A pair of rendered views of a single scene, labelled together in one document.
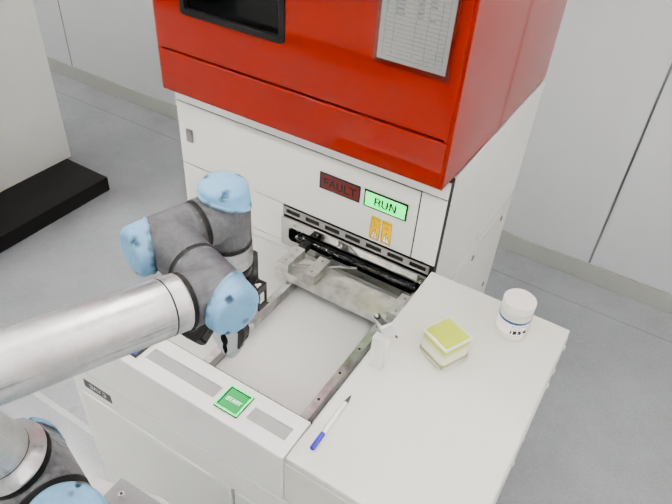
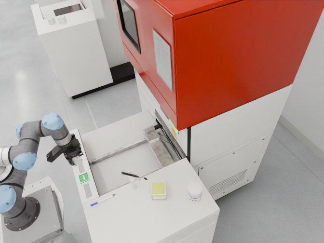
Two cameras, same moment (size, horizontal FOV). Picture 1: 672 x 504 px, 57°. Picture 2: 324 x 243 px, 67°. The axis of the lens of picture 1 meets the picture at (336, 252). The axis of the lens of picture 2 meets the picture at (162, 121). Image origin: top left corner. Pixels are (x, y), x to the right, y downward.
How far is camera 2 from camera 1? 0.85 m
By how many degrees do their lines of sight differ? 30
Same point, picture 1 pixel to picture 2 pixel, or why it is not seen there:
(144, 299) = not seen: outside the picture
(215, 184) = (47, 117)
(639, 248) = not seen: outside the picture
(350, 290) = (160, 151)
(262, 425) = (86, 189)
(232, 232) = (51, 134)
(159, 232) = (23, 129)
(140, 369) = not seen: hidden behind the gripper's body
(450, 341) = (155, 192)
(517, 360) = (185, 210)
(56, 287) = (123, 102)
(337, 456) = (96, 212)
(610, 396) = (310, 236)
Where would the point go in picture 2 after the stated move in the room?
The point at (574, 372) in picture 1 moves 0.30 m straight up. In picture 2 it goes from (298, 216) to (312, 201)
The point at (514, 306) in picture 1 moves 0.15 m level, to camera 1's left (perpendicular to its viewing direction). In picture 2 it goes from (189, 189) to (164, 174)
